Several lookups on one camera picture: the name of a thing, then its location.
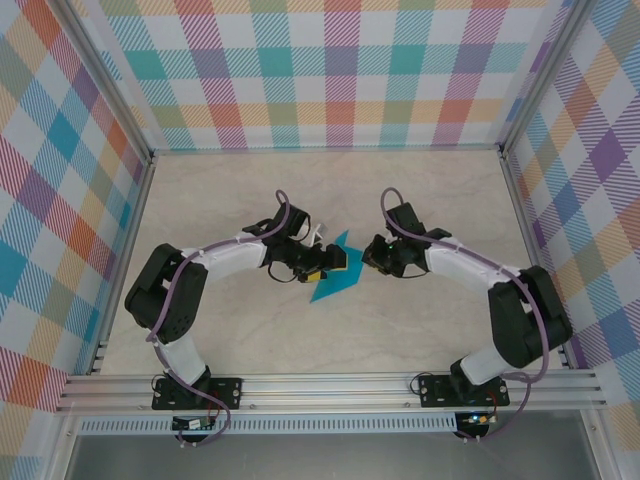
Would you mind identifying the aluminium frame post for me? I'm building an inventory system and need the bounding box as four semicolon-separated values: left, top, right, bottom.
498;0;597;159
52;0;155;162

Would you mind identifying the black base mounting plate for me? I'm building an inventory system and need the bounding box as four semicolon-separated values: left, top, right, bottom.
152;377;244;412
418;373;510;409

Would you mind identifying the blue paper sheet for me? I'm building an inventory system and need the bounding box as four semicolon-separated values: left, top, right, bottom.
307;229;366;305

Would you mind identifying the purple cable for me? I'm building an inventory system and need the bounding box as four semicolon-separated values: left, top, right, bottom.
147;188;292;448
380;187;549;444

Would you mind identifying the aluminium table edge rail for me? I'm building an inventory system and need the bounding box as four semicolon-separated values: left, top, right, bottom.
498;149;575;370
87;153;157;376

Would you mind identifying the grey metal sheet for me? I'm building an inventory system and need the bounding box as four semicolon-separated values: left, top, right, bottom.
64;432;601;480

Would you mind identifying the short aluminium frame leg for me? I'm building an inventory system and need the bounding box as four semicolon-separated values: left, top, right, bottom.
44;413;84;480
582;410;621;480

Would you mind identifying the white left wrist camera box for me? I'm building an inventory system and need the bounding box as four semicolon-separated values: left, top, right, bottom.
299;223;331;249

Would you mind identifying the thin aluminium wall rail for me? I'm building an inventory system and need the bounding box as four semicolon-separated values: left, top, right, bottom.
149;143;507;157

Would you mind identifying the aluminium mounting rail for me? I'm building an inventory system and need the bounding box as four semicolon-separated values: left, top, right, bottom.
54;369;609;414

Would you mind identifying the slotted grey cable tray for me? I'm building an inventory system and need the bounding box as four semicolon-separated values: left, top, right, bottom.
78;412;459;435

